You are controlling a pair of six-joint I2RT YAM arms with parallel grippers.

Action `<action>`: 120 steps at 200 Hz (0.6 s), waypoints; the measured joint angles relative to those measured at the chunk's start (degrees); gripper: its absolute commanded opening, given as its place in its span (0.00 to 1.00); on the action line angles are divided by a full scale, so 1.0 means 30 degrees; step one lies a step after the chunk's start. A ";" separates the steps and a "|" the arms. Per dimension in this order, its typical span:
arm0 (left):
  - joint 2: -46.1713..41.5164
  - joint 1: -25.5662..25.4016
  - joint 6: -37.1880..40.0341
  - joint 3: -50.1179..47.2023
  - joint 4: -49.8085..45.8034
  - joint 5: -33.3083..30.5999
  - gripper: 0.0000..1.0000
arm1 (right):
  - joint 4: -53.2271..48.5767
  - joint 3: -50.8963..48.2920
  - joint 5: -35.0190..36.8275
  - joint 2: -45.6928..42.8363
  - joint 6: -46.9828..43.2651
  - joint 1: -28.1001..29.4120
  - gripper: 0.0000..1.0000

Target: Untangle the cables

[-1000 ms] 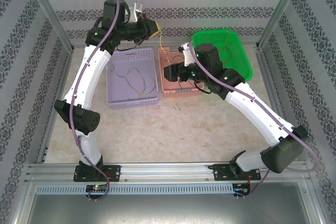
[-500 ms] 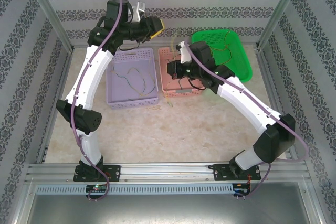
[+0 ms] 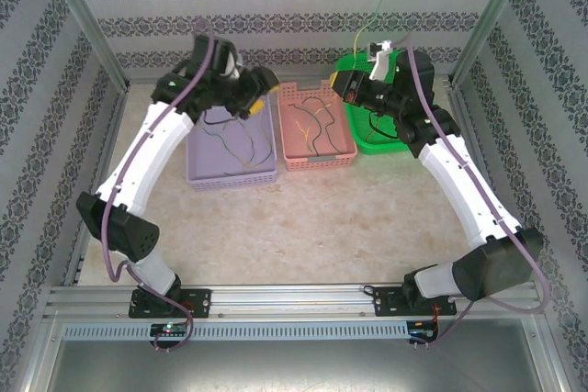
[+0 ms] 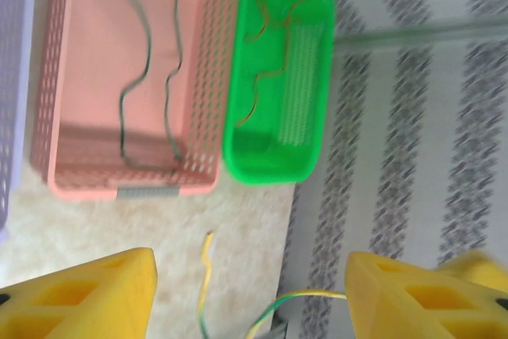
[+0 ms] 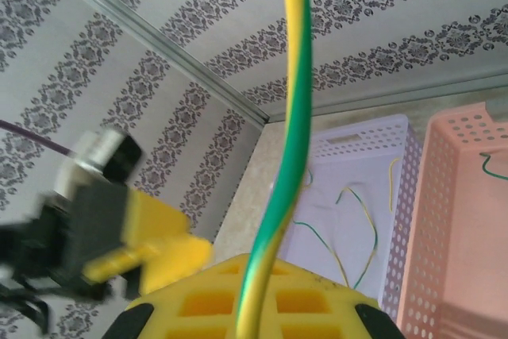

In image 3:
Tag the purple plastic basket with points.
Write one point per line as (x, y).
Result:
(206, 162)

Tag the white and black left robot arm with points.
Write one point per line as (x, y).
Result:
(142, 158)

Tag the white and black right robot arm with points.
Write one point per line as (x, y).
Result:
(459, 190)

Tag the pink plastic basket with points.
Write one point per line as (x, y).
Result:
(331, 144)

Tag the small green controller board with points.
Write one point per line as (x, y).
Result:
(420, 332)
(167, 329)

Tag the grey metal shelf panel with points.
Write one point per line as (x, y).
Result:
(294, 364)

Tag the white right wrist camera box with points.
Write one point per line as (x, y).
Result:
(381, 66)

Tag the aluminium frame post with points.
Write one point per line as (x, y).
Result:
(86, 20)
(490, 20)

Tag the aluminium mounting rail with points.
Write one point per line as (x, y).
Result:
(285, 302)

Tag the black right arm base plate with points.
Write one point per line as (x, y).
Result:
(383, 305)

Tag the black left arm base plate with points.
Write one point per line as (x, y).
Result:
(202, 302)

